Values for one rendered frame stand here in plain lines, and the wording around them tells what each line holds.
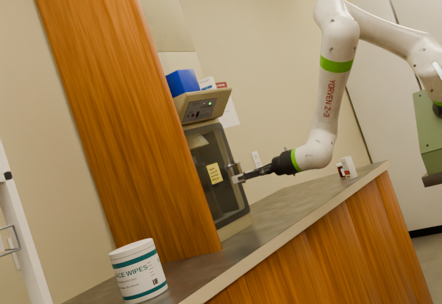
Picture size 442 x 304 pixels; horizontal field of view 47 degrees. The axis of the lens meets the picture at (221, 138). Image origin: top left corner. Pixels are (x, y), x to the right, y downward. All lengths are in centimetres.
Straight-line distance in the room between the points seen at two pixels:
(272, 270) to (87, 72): 103
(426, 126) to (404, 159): 271
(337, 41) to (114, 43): 80
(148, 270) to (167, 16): 110
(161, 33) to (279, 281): 104
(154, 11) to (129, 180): 68
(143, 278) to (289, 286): 56
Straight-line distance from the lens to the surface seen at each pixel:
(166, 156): 184
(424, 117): 213
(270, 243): 169
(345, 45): 174
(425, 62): 196
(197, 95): 191
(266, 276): 170
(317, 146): 187
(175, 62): 206
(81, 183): 211
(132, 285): 146
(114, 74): 196
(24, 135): 203
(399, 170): 483
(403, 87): 472
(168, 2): 220
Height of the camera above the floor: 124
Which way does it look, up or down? 2 degrees up
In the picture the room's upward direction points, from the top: 19 degrees counter-clockwise
